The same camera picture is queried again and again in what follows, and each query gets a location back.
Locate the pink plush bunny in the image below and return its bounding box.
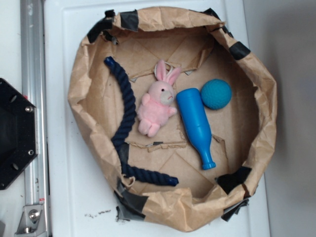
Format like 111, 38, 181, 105
137, 60, 181, 138

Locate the blue plastic bottle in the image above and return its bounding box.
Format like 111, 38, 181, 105
176, 88, 216, 170

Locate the teal rubber ball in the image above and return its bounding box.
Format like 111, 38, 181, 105
200, 79, 232, 110

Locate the brown paper bag bin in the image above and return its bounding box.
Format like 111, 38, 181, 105
68, 6, 277, 232

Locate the dark blue twisted rope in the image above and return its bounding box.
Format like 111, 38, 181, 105
104, 56, 179, 187

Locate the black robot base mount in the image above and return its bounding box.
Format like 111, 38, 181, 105
0, 78, 37, 190

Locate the silver corner bracket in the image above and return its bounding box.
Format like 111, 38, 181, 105
14, 204, 46, 237

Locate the aluminium extrusion rail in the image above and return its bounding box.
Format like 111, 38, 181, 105
20, 0, 52, 237

